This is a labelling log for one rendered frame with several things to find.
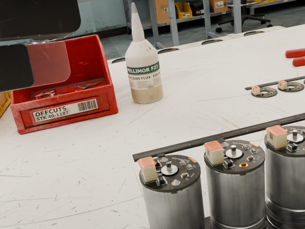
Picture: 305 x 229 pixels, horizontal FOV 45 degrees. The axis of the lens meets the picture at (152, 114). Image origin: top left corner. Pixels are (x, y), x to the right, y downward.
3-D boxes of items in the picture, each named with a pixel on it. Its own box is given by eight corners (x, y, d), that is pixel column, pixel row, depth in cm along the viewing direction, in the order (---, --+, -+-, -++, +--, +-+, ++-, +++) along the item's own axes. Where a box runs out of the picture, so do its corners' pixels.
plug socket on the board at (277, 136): (292, 145, 15) (293, 131, 15) (274, 150, 15) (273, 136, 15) (282, 136, 16) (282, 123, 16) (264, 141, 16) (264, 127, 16)
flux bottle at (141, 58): (130, 105, 38) (112, 7, 34) (135, 93, 41) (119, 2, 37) (162, 102, 38) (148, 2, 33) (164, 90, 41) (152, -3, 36)
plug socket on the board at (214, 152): (230, 161, 15) (229, 146, 15) (210, 166, 15) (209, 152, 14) (222, 152, 15) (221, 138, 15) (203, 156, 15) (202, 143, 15)
